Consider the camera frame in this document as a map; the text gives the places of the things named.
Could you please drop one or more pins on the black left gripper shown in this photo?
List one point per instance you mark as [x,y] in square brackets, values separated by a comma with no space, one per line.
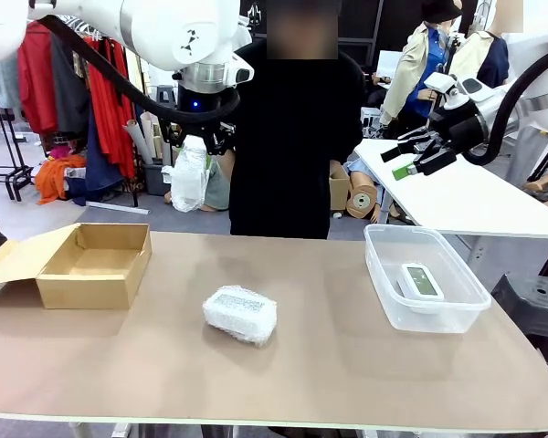
[201,98]

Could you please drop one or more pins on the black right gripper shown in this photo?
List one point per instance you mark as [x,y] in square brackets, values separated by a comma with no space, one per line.
[463,130]

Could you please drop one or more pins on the bubble-wrapped clock with tail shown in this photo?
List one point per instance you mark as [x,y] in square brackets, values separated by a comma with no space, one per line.
[189,182]

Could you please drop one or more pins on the white unwrapped digital clock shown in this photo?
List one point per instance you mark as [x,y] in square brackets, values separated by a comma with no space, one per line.
[420,283]

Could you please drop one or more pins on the bubble-wrapped clock showing label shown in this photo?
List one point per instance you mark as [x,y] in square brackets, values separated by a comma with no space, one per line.
[242,319]

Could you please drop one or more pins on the person's right forearm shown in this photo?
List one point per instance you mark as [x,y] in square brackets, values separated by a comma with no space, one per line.
[229,162]

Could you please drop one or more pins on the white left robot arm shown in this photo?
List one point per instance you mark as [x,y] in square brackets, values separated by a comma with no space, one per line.
[164,27]

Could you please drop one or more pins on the wide beige paper roll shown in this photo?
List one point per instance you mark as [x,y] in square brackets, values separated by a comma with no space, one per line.
[150,137]

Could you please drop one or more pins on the small black step stool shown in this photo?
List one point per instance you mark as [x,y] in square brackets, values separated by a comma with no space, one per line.
[166,96]

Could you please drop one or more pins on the lying mannequin in light blue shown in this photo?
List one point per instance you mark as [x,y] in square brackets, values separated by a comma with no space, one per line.
[363,166]

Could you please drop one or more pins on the lying mannequin in grey top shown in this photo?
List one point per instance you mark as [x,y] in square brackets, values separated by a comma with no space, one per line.
[217,187]

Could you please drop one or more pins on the white boxy appliance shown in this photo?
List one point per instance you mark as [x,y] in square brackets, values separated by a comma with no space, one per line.
[370,123]

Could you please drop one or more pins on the tilted grey paper roll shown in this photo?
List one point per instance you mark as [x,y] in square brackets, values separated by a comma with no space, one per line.
[137,141]

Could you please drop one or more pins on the dark grey storage bin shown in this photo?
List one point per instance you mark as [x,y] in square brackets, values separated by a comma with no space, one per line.
[155,182]

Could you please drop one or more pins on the white work table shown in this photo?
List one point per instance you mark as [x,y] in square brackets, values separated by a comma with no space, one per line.
[461,205]

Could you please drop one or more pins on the kraft paper roll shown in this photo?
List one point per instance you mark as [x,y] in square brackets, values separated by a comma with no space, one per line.
[363,205]

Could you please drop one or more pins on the small brown cardboard box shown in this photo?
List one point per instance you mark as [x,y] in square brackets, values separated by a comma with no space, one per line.
[340,189]

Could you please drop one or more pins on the cream hanging garment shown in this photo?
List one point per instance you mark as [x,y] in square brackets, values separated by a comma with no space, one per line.
[139,77]

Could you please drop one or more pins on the long red hanging dress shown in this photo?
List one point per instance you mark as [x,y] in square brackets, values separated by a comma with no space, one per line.
[114,137]

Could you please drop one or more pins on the mannequin with black hat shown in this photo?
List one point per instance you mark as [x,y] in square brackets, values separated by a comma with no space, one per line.
[408,68]

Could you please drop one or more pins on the person in black sweater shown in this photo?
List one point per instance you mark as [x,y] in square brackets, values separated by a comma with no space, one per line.
[292,159]

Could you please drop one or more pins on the navy blue cloth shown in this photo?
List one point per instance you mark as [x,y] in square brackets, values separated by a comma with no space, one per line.
[100,173]

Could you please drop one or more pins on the mannequin in navy top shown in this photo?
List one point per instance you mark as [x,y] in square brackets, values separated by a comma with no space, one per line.
[493,64]

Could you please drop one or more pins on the dark grey hanging garment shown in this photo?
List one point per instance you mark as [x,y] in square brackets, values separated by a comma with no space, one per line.
[68,100]

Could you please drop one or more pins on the orange cloth pile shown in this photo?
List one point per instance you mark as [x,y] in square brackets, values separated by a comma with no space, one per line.
[50,182]

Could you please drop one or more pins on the clear plastic container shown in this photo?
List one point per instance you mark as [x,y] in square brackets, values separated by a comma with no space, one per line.
[438,321]

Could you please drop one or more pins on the open brown cardboard box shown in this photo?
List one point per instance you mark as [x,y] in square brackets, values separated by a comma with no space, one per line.
[91,289]

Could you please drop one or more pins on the black plastic stool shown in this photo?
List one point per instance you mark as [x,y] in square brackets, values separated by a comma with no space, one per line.
[530,310]

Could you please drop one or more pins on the pale blue-grey hanging hoodie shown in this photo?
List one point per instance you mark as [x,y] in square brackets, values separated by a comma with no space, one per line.
[4,86]

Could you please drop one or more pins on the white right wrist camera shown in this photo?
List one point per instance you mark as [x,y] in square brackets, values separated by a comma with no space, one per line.
[438,82]

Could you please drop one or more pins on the white floor rail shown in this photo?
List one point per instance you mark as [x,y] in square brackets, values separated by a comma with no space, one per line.
[119,207]

